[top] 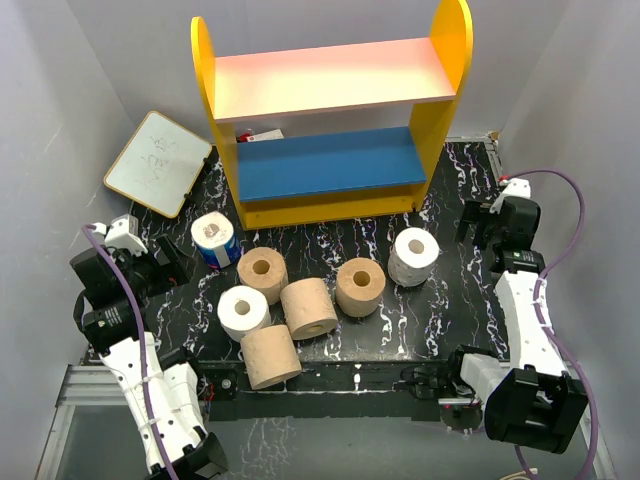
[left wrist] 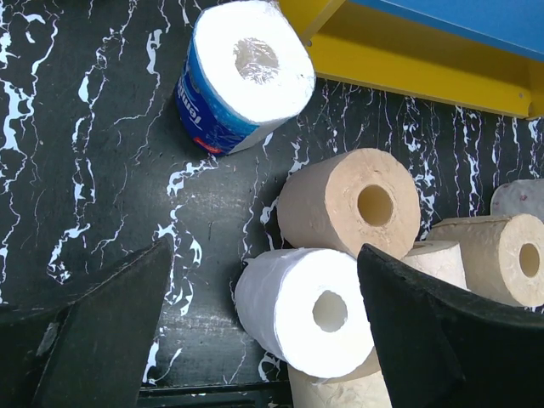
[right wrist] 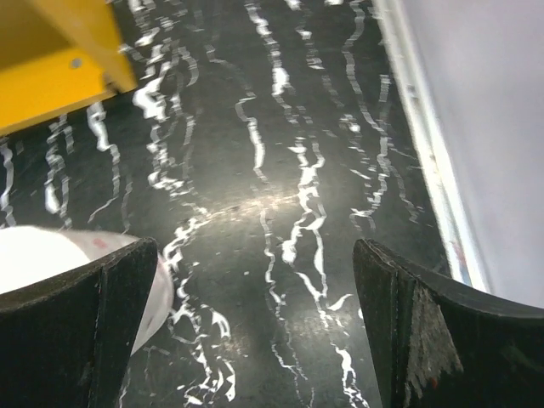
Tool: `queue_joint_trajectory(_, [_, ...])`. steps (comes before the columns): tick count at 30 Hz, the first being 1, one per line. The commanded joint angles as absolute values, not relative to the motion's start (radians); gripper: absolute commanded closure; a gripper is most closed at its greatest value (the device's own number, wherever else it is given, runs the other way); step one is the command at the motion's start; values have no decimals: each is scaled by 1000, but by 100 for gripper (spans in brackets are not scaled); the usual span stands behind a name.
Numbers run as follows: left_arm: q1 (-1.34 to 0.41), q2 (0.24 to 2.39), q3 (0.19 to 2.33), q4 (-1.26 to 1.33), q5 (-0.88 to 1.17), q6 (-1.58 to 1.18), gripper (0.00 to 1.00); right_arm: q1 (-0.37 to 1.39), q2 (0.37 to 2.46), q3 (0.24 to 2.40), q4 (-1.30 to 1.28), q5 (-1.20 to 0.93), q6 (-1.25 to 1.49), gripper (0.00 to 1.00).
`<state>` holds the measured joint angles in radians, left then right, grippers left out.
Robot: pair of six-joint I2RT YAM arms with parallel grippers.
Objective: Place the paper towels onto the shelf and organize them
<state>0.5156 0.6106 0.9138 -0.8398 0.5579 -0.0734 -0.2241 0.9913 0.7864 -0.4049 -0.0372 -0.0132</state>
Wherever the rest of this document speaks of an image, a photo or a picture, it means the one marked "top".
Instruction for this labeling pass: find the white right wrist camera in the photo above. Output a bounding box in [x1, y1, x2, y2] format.
[489, 177, 531, 214]

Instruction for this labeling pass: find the red white box behind shelf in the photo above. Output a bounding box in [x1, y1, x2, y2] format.
[236, 129, 284, 143]

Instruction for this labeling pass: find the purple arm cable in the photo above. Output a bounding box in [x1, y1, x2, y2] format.
[81, 223, 182, 480]
[504, 168, 600, 480]

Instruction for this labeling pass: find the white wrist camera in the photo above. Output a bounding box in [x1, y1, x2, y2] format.
[489, 177, 531, 214]
[92, 214, 148, 257]

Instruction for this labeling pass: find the black marble table mat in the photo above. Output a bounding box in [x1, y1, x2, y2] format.
[129, 140, 509, 363]

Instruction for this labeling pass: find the brown paper roll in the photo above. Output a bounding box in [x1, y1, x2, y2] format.
[280, 277, 338, 341]
[237, 247, 289, 305]
[335, 258, 386, 318]

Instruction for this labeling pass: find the white patterned paper roll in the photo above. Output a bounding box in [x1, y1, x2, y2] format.
[387, 227, 440, 287]

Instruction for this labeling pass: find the brown paper roll front edge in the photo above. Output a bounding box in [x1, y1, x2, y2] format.
[240, 325, 302, 390]

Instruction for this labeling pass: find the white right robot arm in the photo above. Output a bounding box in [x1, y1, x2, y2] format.
[445, 195, 588, 454]

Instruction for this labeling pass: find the blue wrapped white paper roll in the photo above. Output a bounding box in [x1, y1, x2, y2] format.
[191, 211, 241, 270]

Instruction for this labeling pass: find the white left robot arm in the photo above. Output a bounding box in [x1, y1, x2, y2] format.
[70, 224, 229, 479]

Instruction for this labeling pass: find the small whiteboard with wooden frame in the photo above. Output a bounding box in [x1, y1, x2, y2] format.
[104, 111, 213, 219]

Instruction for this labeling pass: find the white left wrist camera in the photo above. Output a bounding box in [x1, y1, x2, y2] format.
[92, 214, 148, 257]

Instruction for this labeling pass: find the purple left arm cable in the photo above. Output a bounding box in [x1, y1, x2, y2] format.
[81, 223, 182, 480]

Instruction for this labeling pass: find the yellow pink blue shelf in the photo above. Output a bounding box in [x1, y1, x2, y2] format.
[190, 1, 474, 230]

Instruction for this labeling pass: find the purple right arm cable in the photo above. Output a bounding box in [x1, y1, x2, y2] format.
[504, 168, 600, 480]

